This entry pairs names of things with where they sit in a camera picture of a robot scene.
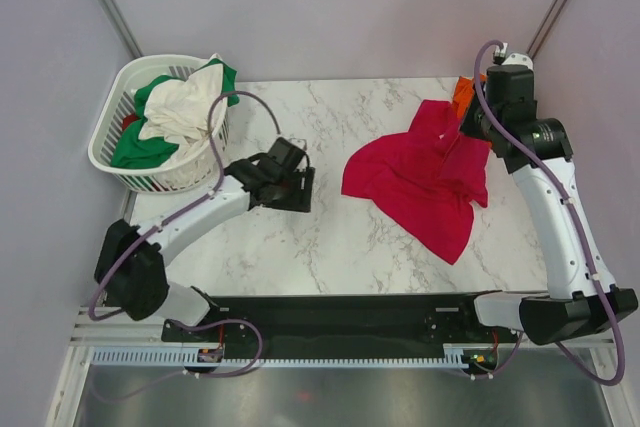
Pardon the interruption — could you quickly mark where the green t shirt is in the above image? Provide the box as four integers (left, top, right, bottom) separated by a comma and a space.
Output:
111, 61, 237, 169

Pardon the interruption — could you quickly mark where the white t shirt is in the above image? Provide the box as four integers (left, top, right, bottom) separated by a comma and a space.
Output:
138, 54, 224, 165

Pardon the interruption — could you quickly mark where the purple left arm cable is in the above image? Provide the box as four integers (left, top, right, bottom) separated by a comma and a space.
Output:
88, 90, 281, 401

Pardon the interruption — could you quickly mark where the folded orange t shirt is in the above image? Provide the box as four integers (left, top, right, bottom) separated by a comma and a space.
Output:
451, 77, 475, 119

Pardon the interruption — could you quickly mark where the dark red t shirt in basket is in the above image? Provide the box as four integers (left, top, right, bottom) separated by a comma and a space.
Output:
121, 113, 141, 135

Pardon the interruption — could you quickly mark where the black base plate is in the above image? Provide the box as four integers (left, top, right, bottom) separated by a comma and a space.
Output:
161, 293, 516, 361

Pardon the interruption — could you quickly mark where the white slotted cable duct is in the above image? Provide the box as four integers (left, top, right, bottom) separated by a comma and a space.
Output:
91, 345, 496, 370

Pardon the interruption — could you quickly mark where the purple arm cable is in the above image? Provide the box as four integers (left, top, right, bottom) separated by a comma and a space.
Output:
473, 39, 627, 387
88, 90, 281, 401

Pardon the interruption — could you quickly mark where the pink t shirt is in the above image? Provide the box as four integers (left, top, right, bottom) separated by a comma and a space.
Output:
341, 100, 489, 265

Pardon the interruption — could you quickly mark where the white plastic laundry basket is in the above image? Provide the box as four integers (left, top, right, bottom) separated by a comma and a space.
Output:
88, 55, 239, 194

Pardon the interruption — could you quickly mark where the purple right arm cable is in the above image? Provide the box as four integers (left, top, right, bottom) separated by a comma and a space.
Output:
473, 39, 627, 387

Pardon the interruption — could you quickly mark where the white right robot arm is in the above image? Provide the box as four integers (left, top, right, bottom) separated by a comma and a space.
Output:
457, 43, 638, 345

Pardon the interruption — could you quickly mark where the aluminium frame rail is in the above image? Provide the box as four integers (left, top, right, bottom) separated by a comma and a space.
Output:
70, 307, 164, 347

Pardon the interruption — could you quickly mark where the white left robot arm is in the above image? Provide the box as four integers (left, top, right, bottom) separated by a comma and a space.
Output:
94, 137, 315, 340

